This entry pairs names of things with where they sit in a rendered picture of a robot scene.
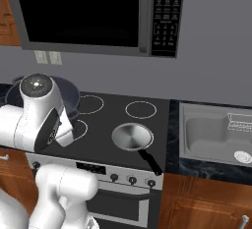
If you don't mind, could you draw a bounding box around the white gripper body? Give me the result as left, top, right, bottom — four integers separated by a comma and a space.
54, 106, 75, 148

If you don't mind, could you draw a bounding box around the dark blue pot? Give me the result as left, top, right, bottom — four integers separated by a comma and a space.
4, 75, 82, 121

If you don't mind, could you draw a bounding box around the grey steel sink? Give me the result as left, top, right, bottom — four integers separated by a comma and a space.
178, 102, 252, 169

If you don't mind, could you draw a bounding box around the white sink drain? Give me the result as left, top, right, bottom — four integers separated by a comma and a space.
233, 149, 252, 165

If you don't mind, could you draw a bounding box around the black glass hob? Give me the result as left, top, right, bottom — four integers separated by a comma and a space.
27, 90, 171, 172

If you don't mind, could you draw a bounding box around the wooden base drawer front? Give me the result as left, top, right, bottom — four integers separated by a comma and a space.
0, 147, 39, 217

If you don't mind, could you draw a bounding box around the silver oven control panel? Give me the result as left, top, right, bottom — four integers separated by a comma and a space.
25, 152, 164, 192

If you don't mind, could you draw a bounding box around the black oven door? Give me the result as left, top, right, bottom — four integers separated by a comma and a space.
86, 183, 163, 229

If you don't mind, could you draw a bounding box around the grey microwave oven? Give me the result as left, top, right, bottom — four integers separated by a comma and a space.
2, 0, 187, 59

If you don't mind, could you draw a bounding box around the wooden base cupboard door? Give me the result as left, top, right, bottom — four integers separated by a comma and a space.
157, 173, 252, 229

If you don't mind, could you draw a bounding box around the silver frying pan black handle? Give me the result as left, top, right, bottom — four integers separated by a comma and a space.
110, 122, 163, 177

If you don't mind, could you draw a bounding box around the white wall socket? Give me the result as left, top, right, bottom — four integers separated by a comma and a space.
48, 50, 64, 66
33, 50, 49, 66

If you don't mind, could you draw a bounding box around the silver oven door handle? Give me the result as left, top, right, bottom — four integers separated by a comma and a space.
96, 187, 159, 202

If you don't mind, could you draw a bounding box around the wooden wall cupboard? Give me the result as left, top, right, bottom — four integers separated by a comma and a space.
0, 0, 22, 47

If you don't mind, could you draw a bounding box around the grey microwave door handle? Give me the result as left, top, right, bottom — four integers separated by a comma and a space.
138, 0, 153, 54

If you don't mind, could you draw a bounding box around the white wire rack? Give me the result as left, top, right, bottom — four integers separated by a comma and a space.
226, 111, 252, 133

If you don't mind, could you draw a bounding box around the silver cupboard handle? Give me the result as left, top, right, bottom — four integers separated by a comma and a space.
239, 214, 251, 229

